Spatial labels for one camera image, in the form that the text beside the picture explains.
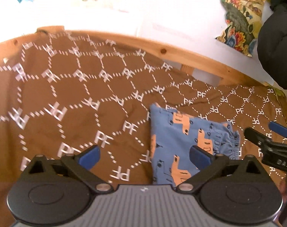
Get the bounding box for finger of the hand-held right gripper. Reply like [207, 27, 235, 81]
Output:
[268, 120, 287, 146]
[243, 127, 287, 171]

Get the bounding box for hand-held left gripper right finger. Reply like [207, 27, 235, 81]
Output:
[176, 145, 264, 194]

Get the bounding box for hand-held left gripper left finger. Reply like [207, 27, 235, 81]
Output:
[27, 145, 113, 193]

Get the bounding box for blue printed pants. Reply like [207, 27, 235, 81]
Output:
[148, 103, 241, 186]

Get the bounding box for brown printed blanket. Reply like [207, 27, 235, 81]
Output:
[0, 30, 287, 188]

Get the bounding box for dark jacket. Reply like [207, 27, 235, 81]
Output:
[257, 0, 287, 91]

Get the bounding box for colourful wall poster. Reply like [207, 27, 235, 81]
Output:
[215, 0, 268, 58]

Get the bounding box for wooden bed frame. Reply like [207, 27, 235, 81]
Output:
[0, 26, 262, 87]

